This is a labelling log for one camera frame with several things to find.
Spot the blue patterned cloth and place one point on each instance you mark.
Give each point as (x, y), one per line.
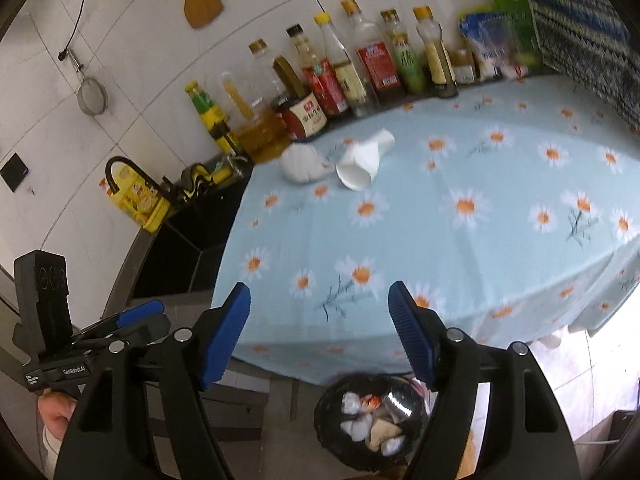
(580, 25)

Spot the small brown jar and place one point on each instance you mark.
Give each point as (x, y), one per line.
(462, 67)

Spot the green sponge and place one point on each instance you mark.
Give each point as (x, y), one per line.
(227, 170)

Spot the clear bottle gold cap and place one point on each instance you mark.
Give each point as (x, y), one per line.
(262, 67)

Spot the clear bottle red label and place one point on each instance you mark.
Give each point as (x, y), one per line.
(377, 62)

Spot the black faucet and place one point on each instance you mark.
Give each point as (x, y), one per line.
(125, 161)

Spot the daisy print blue tablecloth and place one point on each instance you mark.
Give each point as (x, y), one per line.
(450, 270)

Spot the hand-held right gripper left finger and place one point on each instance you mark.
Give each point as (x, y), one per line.
(227, 335)

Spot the yellow detergent bottle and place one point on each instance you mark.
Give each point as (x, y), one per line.
(140, 205)

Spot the green bottle yellow cap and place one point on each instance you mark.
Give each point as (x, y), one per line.
(207, 110)

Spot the white paper cup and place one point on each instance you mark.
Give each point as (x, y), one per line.
(362, 160)

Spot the brown paper bag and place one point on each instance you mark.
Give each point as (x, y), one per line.
(382, 435)

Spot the clear plastic bag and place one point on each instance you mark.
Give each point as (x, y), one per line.
(356, 427)

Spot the yellow cap seasoning bottle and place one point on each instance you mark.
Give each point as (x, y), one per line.
(436, 60)

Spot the clear cooking oil jug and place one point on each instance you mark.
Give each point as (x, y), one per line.
(260, 132)

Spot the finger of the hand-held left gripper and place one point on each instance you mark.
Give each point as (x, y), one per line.
(150, 330)
(140, 310)

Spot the black trash bin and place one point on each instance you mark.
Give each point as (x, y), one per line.
(330, 452)

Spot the dark sauce jar white label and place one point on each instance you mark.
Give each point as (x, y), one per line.
(305, 117)

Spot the blue white packet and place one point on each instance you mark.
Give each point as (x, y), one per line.
(482, 45)

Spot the person's left hand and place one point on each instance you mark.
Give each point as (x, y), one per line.
(56, 410)

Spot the dark olive glass bottle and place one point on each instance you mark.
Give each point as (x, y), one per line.
(290, 77)

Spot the clear bottle beige label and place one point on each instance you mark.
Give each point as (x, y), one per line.
(350, 80)

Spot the clear bottle green label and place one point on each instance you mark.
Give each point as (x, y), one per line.
(407, 62)

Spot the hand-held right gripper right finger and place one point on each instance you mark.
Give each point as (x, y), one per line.
(410, 335)

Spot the white paper towel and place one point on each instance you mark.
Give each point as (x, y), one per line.
(394, 445)

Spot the pink orange paper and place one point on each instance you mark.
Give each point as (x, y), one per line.
(374, 402)

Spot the black kitchen sink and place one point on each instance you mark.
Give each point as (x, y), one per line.
(185, 240)

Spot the green plastic bag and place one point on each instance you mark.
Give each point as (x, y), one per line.
(520, 25)

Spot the metal mesh strainer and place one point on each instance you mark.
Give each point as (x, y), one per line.
(92, 95)

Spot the black yellow cloth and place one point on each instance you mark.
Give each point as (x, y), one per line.
(197, 180)

